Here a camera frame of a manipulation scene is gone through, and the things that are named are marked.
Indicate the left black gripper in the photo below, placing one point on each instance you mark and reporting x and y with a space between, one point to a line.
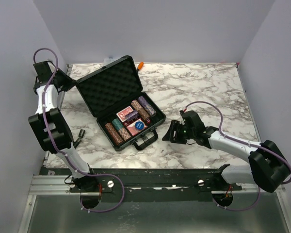
70 82

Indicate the black white tool on table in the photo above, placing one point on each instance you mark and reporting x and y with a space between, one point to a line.
79 139

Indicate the red card deck in case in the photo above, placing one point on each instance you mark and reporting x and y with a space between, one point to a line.
131 129

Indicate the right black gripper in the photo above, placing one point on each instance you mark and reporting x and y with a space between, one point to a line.
175 125

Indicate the orange chip stack upper right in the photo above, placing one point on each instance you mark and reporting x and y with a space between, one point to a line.
142 112

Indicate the orange chip stack left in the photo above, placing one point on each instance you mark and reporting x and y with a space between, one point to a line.
114 134

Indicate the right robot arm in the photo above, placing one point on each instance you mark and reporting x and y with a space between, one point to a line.
266 166

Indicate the black mounting rail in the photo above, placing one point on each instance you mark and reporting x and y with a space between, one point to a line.
137 185

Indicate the orange chip stack lower middle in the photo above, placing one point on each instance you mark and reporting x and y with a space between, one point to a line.
124 134

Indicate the green chip stack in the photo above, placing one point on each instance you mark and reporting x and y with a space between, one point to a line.
117 124

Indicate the orange tool handle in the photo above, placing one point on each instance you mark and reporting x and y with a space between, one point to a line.
140 66

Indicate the purple grey chip stack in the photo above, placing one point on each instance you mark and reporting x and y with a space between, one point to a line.
132 115

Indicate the black poker set case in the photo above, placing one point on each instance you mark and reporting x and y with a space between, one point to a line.
112 88

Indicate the clear plastic box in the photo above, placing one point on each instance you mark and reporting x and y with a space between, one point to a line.
109 60

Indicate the red playing card deck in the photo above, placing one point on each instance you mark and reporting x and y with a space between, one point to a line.
122 115

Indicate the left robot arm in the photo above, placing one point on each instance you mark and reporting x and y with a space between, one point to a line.
48 124

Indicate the blue small blind button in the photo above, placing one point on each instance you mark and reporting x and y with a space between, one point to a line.
139 125

